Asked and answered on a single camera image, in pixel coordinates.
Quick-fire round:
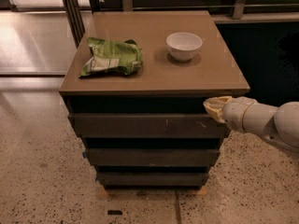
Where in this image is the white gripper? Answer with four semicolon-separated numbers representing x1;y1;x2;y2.
203;96;257;133

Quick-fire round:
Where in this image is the drawer grey front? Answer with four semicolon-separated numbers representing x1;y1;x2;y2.
68;113;230;138

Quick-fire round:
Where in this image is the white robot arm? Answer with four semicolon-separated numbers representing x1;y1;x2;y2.
203;96;299;153

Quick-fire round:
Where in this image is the brown drawer cabinet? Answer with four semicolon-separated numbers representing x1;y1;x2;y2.
60;11;249;188

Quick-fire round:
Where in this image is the white ceramic bowl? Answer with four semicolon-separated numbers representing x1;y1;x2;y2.
165;32;203;62

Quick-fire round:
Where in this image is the green crumpled chip bag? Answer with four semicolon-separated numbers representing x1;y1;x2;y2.
78;37;143;77

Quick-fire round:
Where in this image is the metal railing frame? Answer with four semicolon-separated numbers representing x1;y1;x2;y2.
63;0;299;41

